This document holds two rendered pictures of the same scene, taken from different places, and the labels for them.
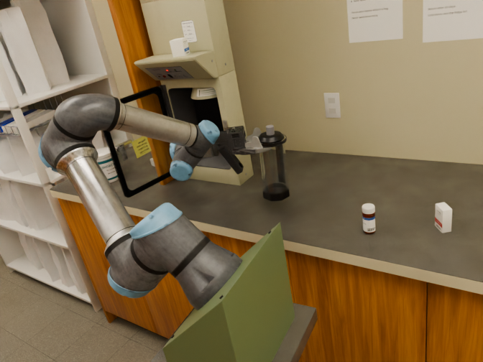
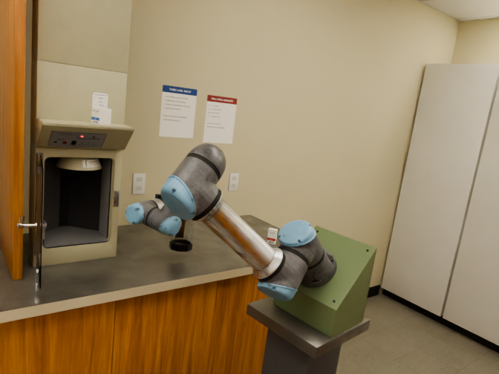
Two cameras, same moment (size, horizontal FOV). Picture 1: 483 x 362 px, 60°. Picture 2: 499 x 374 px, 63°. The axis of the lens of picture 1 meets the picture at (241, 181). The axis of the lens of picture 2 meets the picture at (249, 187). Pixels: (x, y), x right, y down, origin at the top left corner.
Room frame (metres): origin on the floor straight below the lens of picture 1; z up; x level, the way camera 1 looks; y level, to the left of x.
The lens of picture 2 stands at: (0.73, 1.48, 1.65)
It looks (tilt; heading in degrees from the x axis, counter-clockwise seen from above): 11 degrees down; 283
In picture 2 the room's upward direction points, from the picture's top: 7 degrees clockwise
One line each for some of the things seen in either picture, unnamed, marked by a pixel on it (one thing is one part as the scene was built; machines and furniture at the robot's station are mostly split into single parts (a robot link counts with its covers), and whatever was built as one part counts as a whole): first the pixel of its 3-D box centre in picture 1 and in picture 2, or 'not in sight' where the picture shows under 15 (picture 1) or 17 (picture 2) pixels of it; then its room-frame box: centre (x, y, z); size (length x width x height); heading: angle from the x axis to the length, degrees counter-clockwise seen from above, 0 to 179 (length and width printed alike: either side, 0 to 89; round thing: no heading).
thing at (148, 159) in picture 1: (142, 141); (37, 217); (1.70, 0.38, 1.19); 0.30 x 0.01 x 0.40; 132
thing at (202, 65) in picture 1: (175, 69); (86, 136); (1.67, 0.17, 1.46); 0.32 x 0.11 x 0.10; 52
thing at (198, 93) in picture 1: (209, 87); (79, 159); (1.79, 0.06, 1.34); 0.18 x 0.18 x 0.05
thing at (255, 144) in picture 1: (256, 144); not in sight; (1.34, -0.08, 1.22); 0.09 x 0.03 x 0.06; 57
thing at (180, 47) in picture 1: (180, 47); (101, 116); (1.64, 0.13, 1.54); 0.05 x 0.05 x 0.06; 70
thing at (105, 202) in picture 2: (216, 118); (71, 194); (1.82, 0.06, 1.19); 0.26 x 0.24 x 0.35; 52
